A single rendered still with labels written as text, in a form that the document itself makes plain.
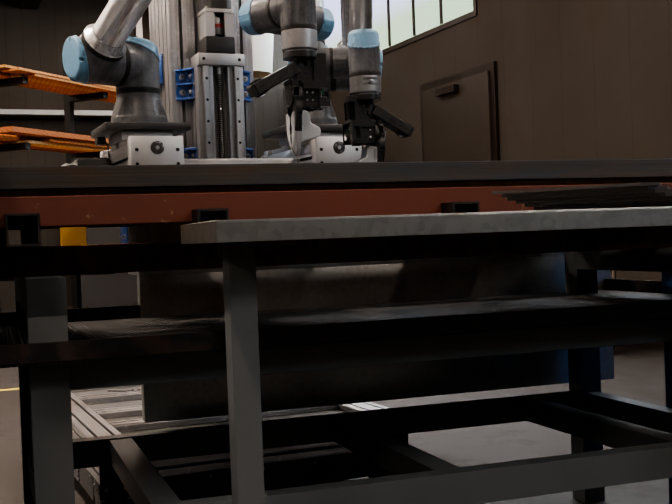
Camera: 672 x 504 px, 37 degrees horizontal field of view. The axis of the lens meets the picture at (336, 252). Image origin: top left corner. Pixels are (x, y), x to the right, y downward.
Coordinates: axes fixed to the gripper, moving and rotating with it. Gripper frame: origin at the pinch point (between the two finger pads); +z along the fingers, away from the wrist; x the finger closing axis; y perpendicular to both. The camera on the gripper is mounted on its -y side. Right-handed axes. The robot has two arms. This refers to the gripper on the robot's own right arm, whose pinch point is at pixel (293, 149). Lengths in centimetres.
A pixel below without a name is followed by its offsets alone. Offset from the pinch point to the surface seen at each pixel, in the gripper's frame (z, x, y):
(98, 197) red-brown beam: 11, -37, -44
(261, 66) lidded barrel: -146, 734, 193
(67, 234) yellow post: 16, 19, -44
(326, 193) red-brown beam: 10.8, -37.1, -5.7
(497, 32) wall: -149, 567, 355
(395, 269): 27, 41, 39
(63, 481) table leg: 55, -36, -51
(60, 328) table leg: 31, -36, -50
